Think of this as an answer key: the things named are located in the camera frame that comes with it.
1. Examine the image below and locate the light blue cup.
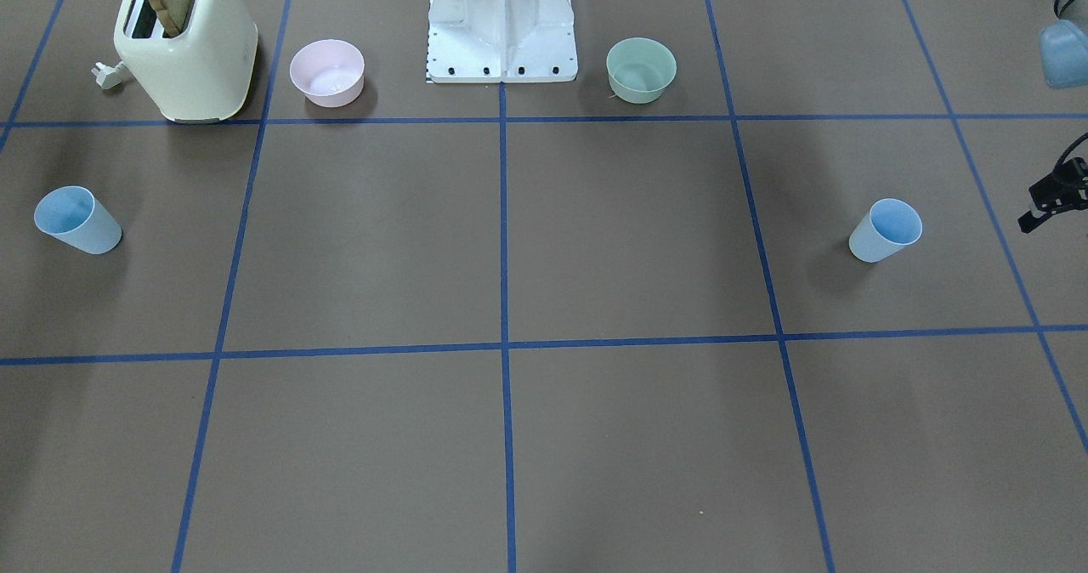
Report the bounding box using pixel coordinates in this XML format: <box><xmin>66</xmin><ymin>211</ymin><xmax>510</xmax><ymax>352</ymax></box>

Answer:
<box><xmin>32</xmin><ymin>185</ymin><xmax>123</xmax><ymax>256</ymax></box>
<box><xmin>848</xmin><ymin>198</ymin><xmax>924</xmax><ymax>264</ymax></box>

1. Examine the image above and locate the green bowl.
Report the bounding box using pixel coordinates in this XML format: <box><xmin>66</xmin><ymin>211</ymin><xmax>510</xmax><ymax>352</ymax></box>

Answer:
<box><xmin>606</xmin><ymin>36</ymin><xmax>677</xmax><ymax>105</ymax></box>

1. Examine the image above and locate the cream toaster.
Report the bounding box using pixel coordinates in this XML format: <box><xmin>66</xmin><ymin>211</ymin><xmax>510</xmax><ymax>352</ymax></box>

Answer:
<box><xmin>113</xmin><ymin>0</ymin><xmax>259</xmax><ymax>123</ymax></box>

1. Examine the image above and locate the pink bowl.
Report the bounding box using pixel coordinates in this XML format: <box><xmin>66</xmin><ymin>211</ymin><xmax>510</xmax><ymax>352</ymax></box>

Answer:
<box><xmin>289</xmin><ymin>39</ymin><xmax>366</xmax><ymax>108</ymax></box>

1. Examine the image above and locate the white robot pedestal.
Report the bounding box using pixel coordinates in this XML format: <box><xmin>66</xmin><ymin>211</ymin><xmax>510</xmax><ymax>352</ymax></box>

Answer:
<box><xmin>425</xmin><ymin>0</ymin><xmax>579</xmax><ymax>84</ymax></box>

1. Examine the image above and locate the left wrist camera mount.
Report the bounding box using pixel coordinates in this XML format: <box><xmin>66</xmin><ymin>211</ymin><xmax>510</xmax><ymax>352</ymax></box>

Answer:
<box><xmin>1017</xmin><ymin>133</ymin><xmax>1087</xmax><ymax>235</ymax></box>

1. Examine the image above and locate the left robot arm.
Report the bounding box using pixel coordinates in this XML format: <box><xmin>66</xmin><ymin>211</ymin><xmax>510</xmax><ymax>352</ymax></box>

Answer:
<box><xmin>1039</xmin><ymin>0</ymin><xmax>1087</xmax><ymax>89</ymax></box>

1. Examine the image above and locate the toaster white plug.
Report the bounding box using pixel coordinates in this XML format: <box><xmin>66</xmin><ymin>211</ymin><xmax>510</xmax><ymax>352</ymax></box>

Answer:
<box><xmin>92</xmin><ymin>61</ymin><xmax>129</xmax><ymax>90</ymax></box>

